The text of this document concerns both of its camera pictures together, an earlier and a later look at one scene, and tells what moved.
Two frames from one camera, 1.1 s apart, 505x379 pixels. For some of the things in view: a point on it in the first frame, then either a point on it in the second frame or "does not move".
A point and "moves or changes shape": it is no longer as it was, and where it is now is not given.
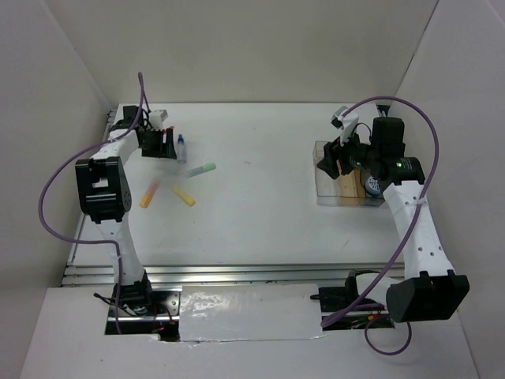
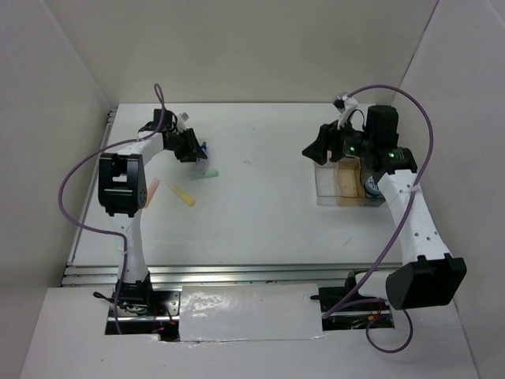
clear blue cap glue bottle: x=181 y=150 moves or changes shape
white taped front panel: x=230 y=312 does not move
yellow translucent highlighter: x=188 y=200 does not move
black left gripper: x=164 y=149 -> x=192 y=150
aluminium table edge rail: x=103 y=275 does not move
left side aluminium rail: x=76 y=247 does not move
